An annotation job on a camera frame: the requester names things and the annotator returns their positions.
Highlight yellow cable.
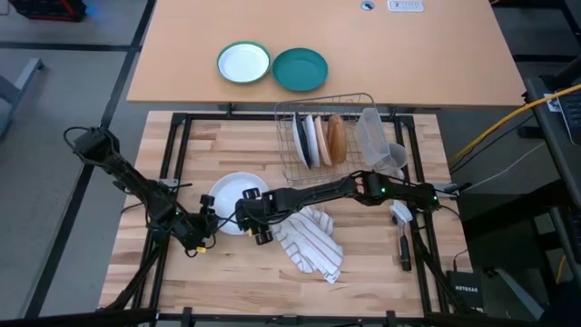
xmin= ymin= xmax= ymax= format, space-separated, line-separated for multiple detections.
xmin=448 ymin=84 xmax=581 ymax=164

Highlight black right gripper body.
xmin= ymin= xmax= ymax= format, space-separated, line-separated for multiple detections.
xmin=235 ymin=190 xmax=279 ymax=233

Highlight blue patterned plate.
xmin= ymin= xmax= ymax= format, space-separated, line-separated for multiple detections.
xmin=291 ymin=112 xmax=313 ymax=170

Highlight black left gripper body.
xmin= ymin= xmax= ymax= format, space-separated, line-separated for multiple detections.
xmin=181 ymin=215 xmax=222 ymax=251

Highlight white and black dish brush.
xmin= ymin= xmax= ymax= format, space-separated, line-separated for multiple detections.
xmin=389 ymin=199 xmax=414 ymax=273

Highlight black metal table frame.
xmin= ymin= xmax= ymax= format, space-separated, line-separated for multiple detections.
xmin=97 ymin=111 xmax=485 ymax=327

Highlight white power strip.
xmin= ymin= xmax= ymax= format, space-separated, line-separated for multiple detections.
xmin=387 ymin=0 xmax=425 ymax=14

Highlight black side desk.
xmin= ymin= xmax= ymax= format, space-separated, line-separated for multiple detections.
xmin=524 ymin=74 xmax=581 ymax=287

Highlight large white plate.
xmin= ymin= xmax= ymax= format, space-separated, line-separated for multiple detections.
xmin=207 ymin=171 xmax=272 ymax=236

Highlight teal plate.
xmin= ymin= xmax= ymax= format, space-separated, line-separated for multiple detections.
xmin=271 ymin=47 xmax=330 ymax=93

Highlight white red-striped dish towel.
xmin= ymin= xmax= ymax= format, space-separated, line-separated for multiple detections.
xmin=267 ymin=203 xmax=345 ymax=285

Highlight black keyboard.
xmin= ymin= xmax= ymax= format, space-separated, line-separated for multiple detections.
xmin=556 ymin=88 xmax=581 ymax=146

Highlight clear measuring cup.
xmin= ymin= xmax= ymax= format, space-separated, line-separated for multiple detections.
xmin=383 ymin=143 xmax=409 ymax=179

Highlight light wooden desk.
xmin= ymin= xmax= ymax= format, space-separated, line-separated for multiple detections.
xmin=126 ymin=0 xmax=527 ymax=108

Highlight black crate with red trim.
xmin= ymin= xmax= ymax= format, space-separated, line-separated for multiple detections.
xmin=8 ymin=0 xmax=87 ymax=23

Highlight peach plate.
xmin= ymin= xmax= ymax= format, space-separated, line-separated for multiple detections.
xmin=313 ymin=115 xmax=333 ymax=167

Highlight black Netgear router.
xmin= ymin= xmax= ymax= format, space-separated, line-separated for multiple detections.
xmin=447 ymin=270 xmax=485 ymax=314

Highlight dark brown wooden plate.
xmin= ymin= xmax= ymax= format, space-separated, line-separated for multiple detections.
xmin=327 ymin=114 xmax=348 ymax=165

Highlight white cable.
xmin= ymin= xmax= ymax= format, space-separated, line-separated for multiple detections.
xmin=462 ymin=140 xmax=546 ymax=192

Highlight grey wire dish rack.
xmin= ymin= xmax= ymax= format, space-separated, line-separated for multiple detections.
xmin=273 ymin=93 xmax=378 ymax=187

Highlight small white plate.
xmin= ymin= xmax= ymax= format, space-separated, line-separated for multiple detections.
xmin=303 ymin=114 xmax=321 ymax=168

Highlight clear plastic utensil holder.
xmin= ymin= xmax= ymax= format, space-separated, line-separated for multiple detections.
xmin=355 ymin=107 xmax=391 ymax=167

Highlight grey table leg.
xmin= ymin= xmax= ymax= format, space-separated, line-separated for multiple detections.
xmin=0 ymin=57 xmax=45 ymax=137

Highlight white plate with green rim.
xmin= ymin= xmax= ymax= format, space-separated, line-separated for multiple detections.
xmin=216 ymin=40 xmax=272 ymax=84

